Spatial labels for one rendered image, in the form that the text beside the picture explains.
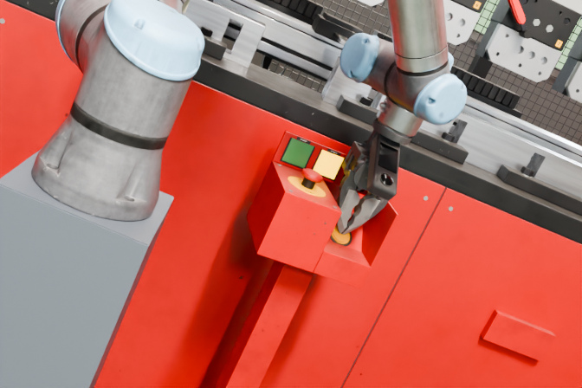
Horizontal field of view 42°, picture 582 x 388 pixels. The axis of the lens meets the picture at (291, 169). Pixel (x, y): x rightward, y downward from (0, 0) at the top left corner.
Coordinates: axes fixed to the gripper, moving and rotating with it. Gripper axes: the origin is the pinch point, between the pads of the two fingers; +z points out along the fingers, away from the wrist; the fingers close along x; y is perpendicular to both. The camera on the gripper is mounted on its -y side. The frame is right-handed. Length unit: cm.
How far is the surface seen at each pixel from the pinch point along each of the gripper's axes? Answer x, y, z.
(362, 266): -3.2, -6.8, 2.6
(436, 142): -21.4, 28.4, -14.2
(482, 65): -60, 106, -24
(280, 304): 5.5, -2.9, 16.8
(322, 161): 6.4, 9.3, -7.3
